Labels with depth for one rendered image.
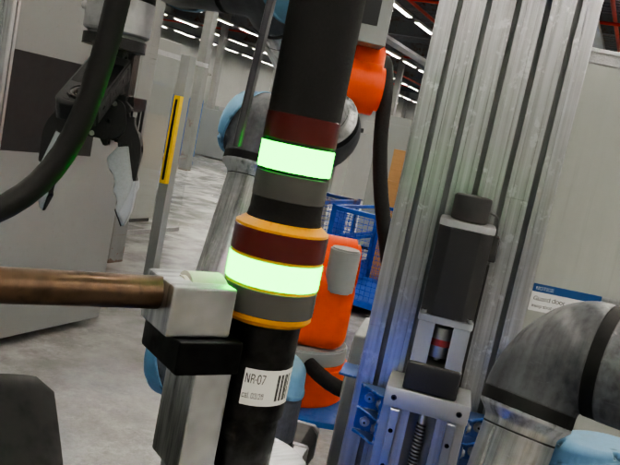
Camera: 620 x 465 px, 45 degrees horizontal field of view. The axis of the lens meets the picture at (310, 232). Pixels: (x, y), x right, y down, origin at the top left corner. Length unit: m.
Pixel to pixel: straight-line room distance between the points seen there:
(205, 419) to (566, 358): 0.49
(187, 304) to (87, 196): 4.71
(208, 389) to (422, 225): 0.95
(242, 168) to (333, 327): 3.18
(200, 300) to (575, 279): 2.00
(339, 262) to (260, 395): 3.92
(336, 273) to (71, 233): 1.75
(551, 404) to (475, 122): 0.59
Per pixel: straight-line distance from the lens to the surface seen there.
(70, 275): 0.30
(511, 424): 0.79
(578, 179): 2.24
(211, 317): 0.32
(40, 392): 0.50
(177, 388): 0.34
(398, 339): 1.29
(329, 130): 0.33
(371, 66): 4.44
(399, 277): 1.28
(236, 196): 1.23
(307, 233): 0.32
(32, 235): 4.74
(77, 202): 4.95
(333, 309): 4.34
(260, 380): 0.34
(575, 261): 2.27
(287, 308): 0.33
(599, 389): 0.76
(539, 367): 0.78
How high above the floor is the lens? 1.62
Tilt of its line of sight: 8 degrees down
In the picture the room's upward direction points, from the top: 12 degrees clockwise
